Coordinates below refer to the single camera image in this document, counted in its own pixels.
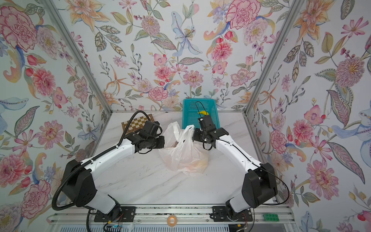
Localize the translucent white plastic bag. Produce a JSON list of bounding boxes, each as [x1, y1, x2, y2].
[[159, 122, 209, 176]]

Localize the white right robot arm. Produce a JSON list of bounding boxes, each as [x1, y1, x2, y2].
[[193, 115, 278, 218]]

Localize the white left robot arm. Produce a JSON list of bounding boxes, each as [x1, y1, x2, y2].
[[61, 121, 165, 219]]

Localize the wooden chess board box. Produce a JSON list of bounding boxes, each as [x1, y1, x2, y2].
[[122, 114, 155, 134]]

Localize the yellow banana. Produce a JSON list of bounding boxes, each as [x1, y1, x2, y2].
[[198, 111, 209, 116]]

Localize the teal plastic basket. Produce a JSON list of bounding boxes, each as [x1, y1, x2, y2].
[[182, 98, 220, 129]]

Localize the beige tape roll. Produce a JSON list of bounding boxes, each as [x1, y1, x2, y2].
[[167, 215, 178, 227]]

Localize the green toy brick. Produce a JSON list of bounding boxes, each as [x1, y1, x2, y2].
[[263, 214, 280, 222]]

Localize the thin black right cable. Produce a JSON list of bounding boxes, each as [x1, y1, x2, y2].
[[195, 101, 290, 206]]

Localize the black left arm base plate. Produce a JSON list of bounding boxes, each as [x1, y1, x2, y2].
[[94, 205, 136, 223]]

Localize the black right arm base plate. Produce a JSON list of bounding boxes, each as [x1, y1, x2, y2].
[[210, 205, 253, 222]]

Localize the black corrugated cable conduit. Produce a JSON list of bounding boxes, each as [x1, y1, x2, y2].
[[51, 110, 152, 211]]

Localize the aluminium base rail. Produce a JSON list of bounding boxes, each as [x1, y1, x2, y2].
[[46, 205, 295, 225]]

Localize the aluminium corner post left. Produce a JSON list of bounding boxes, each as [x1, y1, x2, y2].
[[41, 0, 113, 117]]

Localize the aluminium corner post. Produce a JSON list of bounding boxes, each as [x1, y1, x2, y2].
[[243, 0, 303, 116], [41, 0, 113, 117]]

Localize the aluminium corner post right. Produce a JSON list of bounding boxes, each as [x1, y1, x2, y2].
[[243, 0, 303, 116]]

